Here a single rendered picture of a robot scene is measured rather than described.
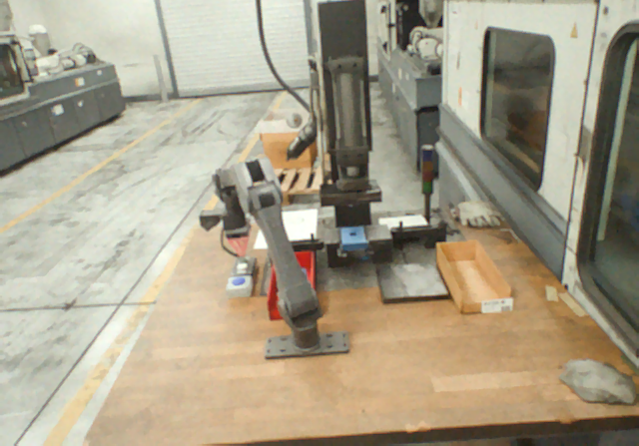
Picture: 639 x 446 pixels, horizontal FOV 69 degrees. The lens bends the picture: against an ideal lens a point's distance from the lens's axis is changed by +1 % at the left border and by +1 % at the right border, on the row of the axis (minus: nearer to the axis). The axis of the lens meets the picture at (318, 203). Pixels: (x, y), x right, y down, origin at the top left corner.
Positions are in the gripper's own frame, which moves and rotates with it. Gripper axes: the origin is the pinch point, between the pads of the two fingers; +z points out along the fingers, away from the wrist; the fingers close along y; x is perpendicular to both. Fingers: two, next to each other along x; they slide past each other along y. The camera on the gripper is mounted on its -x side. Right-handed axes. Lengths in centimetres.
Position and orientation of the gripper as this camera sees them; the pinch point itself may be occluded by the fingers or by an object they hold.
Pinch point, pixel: (242, 250)
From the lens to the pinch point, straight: 146.3
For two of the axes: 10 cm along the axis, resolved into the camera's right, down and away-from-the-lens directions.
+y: 0.1, 4.0, -9.2
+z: 0.9, 9.1, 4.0
